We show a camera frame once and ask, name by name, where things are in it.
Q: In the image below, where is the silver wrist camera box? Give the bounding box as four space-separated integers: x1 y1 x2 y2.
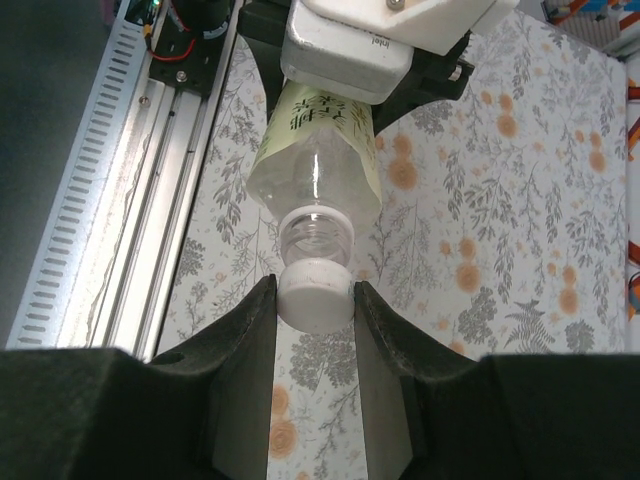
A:
279 0 415 105

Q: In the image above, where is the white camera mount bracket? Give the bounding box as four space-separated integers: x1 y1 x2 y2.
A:
292 0 521 56

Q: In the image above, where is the aluminium extrusion rail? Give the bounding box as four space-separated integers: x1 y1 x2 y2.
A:
59 74 241 362

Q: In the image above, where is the pale yellow label plastic bottle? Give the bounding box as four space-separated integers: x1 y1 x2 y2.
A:
248 79 384 266

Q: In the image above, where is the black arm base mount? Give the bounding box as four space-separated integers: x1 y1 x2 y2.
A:
148 0 239 96

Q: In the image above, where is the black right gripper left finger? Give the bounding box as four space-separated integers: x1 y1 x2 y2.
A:
0 274 278 480

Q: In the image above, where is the white slotted cable duct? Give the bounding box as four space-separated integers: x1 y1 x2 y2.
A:
4 19 151 349

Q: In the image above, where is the red wire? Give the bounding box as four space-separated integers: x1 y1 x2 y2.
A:
144 24 196 64

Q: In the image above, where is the white plastic bottle cap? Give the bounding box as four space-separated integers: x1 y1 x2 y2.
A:
277 259 357 332

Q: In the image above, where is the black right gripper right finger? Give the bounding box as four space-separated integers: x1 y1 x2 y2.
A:
355 280 640 480

